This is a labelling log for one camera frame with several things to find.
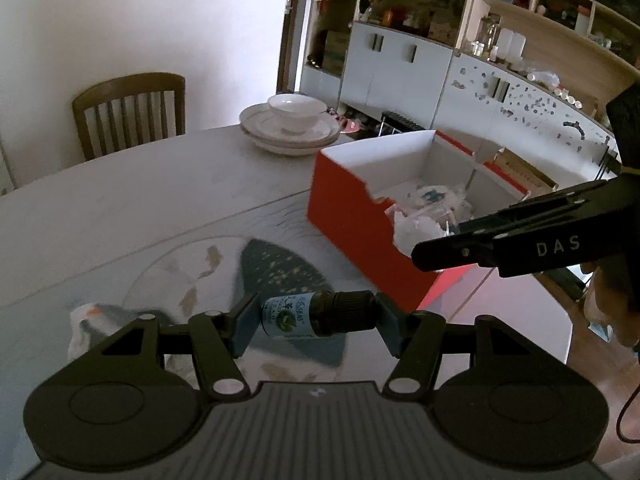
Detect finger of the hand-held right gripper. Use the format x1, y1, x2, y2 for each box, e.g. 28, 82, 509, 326
410, 230, 501, 272
452, 177, 632, 237

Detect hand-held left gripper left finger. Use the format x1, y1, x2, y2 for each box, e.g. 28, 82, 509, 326
100, 292, 261, 402

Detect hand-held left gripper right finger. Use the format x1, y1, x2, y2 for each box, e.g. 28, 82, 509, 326
372, 291, 539, 404

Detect white tissue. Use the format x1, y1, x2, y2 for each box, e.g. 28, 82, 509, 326
392, 207, 451, 253

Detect clear blueberry print snack packet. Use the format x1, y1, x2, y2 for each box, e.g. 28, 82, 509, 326
400, 185, 473, 222

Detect small dark bottle blue label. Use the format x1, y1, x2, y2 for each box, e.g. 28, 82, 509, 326
260, 290, 378, 339

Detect red cardboard box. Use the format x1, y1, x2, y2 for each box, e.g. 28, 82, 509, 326
306, 129, 560, 313

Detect white round desktop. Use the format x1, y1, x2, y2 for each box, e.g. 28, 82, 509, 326
0, 122, 574, 480

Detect person's right hand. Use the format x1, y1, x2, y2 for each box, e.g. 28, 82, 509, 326
581, 260, 640, 357

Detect white plastic bottles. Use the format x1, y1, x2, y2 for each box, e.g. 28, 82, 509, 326
495, 27, 528, 64

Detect white wooden shelf cabinet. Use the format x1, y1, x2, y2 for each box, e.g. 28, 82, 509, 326
299, 0, 640, 197

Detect white plate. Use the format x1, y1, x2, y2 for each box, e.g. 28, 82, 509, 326
247, 132, 342, 157
238, 104, 343, 143

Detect white bowl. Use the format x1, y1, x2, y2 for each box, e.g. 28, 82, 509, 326
266, 92, 328, 136

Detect green carton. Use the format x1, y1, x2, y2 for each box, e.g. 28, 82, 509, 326
322, 30, 351, 74

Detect wooden chair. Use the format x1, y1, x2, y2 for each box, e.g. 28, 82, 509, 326
71, 72, 187, 163

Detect brown door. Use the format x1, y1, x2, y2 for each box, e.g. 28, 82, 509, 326
276, 0, 307, 94

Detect black wire rack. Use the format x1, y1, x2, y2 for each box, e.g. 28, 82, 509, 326
377, 110, 427, 139

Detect black cable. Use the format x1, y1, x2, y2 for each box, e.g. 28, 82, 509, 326
616, 350, 640, 444

